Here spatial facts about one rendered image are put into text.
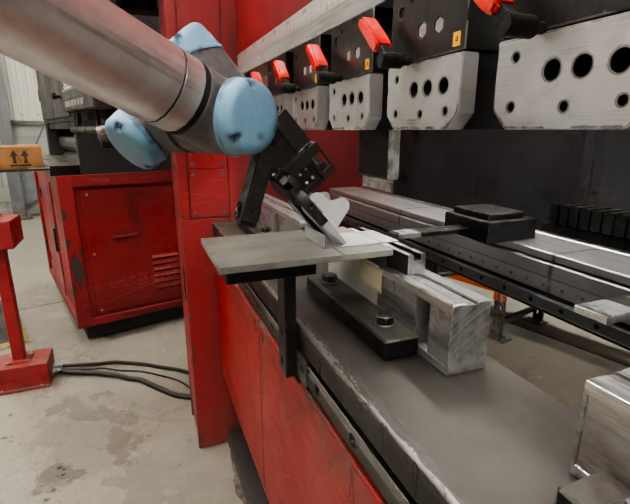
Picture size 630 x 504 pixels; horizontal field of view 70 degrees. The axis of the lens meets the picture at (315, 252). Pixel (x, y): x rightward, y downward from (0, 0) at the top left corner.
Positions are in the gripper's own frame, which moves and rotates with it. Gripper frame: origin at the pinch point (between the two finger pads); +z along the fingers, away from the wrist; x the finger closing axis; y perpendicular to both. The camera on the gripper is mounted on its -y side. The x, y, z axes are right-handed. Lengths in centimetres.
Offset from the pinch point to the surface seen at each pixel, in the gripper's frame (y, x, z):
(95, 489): -105, 78, 43
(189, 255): -27, 86, 9
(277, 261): -8.7, -7.9, -6.5
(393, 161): 14.8, -4.0, -3.2
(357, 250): 1.1, -6.7, 1.9
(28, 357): -122, 164, 12
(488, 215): 23.0, -4.5, 16.5
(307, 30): 26.6, 22.9, -23.2
